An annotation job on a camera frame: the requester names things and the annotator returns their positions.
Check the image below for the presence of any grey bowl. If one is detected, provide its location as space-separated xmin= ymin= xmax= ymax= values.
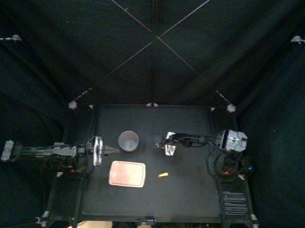
xmin=116 ymin=130 xmax=140 ymax=153

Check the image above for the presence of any pink square container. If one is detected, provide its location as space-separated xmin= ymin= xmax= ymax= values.
xmin=107 ymin=159 xmax=147 ymax=189

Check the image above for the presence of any table edge clamp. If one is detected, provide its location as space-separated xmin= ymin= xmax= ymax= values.
xmin=139 ymin=216 xmax=158 ymax=226

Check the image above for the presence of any silver table corner bracket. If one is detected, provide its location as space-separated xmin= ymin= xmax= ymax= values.
xmin=34 ymin=209 xmax=51 ymax=228

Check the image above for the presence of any thin white cross string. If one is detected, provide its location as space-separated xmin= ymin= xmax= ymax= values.
xmin=111 ymin=0 xmax=235 ymax=111
xmin=71 ymin=0 xmax=212 ymax=103

